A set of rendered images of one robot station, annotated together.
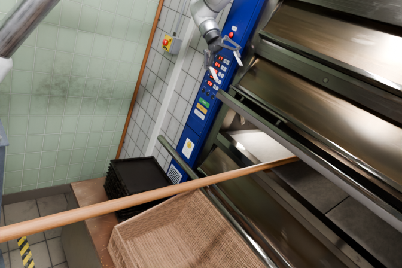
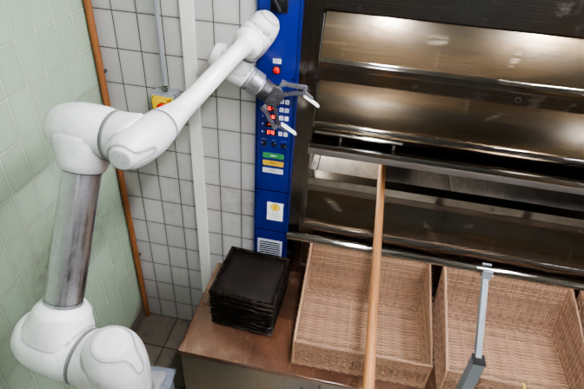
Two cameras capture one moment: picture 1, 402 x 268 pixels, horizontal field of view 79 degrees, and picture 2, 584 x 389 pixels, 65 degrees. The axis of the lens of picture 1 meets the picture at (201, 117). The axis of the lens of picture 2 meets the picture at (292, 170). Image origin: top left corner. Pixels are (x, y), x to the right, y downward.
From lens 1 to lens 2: 1.03 m
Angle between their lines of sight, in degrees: 32
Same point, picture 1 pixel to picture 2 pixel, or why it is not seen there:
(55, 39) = (18, 214)
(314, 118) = (418, 124)
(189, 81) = (228, 137)
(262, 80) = (341, 105)
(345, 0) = (406, 7)
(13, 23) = (80, 258)
